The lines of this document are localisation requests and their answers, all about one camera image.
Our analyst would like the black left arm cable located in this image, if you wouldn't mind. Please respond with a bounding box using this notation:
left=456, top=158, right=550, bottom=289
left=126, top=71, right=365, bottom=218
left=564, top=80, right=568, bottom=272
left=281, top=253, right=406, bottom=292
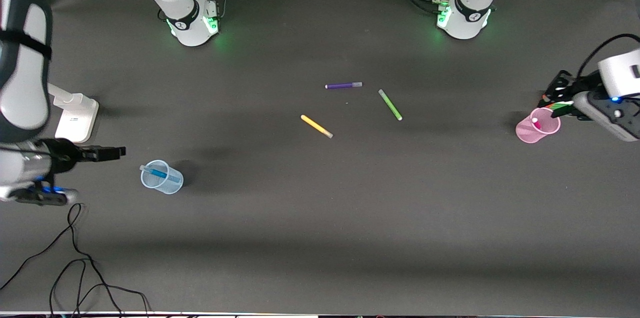
left=579, top=33, right=640, bottom=79

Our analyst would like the yellow marker pen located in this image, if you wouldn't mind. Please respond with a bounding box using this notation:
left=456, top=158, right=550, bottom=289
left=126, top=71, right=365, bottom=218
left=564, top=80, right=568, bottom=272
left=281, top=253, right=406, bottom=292
left=300, top=115, right=334, bottom=139

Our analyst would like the white camera stand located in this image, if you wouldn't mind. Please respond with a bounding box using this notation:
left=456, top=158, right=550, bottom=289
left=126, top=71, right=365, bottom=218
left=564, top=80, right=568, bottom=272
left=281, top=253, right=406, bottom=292
left=47, top=83, right=99, bottom=143

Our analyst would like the green marker pen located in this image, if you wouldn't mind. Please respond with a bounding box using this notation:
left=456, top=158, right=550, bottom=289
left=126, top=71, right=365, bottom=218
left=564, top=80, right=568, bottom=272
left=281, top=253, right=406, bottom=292
left=378, top=89, right=403, bottom=121

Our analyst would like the translucent blue plastic cup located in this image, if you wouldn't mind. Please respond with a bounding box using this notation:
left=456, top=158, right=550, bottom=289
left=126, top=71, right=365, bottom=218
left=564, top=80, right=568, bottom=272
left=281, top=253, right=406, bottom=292
left=140, top=159, right=184, bottom=194

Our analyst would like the loose black cable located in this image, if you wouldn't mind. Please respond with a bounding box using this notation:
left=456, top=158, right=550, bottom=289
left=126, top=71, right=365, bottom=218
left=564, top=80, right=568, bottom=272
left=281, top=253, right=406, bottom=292
left=0, top=203, right=151, bottom=318

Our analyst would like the blue marker pen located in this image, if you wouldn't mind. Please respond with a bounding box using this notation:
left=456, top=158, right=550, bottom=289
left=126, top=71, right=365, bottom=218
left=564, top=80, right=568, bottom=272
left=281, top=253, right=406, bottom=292
left=139, top=165, right=182, bottom=182

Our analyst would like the translucent pink plastic cup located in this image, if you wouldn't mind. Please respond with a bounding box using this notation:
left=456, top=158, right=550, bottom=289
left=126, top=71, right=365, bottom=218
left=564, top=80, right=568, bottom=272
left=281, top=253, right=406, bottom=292
left=515, top=108, right=561, bottom=144

